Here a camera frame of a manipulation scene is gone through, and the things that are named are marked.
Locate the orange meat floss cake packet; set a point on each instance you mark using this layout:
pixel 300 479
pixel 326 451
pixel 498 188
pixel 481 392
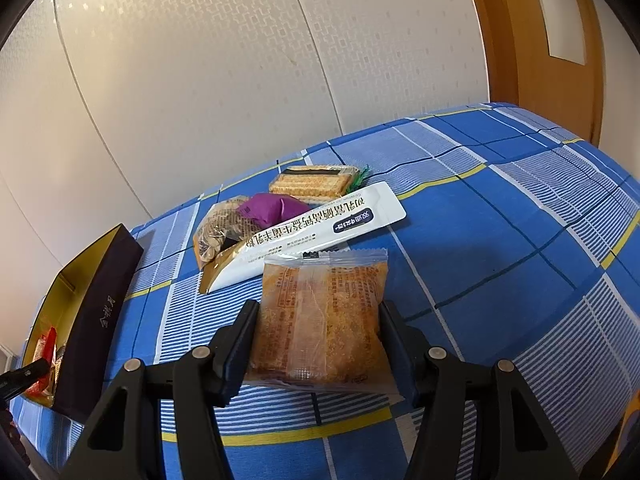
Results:
pixel 320 320

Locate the gold metal tin box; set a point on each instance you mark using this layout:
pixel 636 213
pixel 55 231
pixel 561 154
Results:
pixel 95 320

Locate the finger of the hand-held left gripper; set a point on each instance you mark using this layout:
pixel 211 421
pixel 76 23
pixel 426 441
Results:
pixel 25 377

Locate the red white snack packet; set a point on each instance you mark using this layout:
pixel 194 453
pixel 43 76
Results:
pixel 46 342

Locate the long biscuit bar packet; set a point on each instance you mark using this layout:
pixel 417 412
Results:
pixel 60 360

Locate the blue plaid tablecloth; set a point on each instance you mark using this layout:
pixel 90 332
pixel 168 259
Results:
pixel 500 210

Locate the orange-edged nut packet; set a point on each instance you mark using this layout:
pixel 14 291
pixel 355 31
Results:
pixel 215 235

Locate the purple snack packet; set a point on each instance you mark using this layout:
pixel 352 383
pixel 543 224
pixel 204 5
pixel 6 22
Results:
pixel 272 207

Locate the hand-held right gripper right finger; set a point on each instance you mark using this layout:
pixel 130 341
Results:
pixel 407 375

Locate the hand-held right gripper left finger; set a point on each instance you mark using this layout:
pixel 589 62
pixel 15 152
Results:
pixel 245 340

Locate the cracker packet with green ends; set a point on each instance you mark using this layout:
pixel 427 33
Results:
pixel 315 180

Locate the wooden door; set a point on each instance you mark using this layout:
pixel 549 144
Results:
pixel 520 35

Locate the long white sachet gold end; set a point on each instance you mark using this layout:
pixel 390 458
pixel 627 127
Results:
pixel 320 225

